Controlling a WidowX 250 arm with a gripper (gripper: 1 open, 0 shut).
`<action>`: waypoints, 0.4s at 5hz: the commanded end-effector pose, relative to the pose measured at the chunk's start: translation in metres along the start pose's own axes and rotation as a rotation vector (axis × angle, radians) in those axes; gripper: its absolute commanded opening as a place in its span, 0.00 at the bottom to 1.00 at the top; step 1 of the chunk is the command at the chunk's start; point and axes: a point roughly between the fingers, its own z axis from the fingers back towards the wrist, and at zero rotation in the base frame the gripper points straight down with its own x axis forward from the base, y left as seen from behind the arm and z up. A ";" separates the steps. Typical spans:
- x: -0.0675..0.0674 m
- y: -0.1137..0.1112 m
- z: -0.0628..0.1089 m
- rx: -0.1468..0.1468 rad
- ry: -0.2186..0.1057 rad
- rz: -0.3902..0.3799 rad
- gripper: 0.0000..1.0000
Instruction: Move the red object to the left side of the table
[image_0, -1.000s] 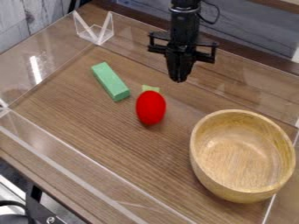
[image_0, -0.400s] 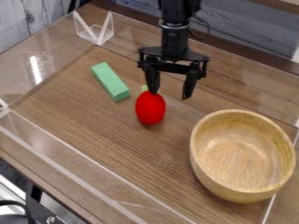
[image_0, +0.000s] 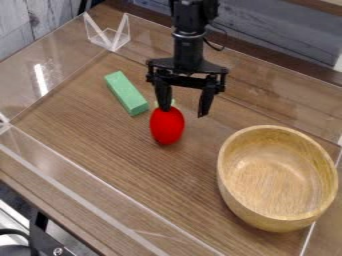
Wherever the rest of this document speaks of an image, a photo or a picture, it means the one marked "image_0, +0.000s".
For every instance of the wooden bowl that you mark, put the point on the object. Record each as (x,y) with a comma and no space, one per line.
(276,177)

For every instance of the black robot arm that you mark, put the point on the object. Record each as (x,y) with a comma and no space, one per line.
(187,69)

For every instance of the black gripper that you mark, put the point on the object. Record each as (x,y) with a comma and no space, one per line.
(164,74)

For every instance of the black table clamp bracket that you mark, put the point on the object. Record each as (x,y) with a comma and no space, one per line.
(43,244)

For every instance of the clear acrylic corner bracket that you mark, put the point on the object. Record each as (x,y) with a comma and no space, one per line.
(109,38)

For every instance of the red plush strawberry toy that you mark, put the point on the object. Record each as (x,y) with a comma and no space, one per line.
(167,125)

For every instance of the green rectangular block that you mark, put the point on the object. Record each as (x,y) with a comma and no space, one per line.
(127,93)

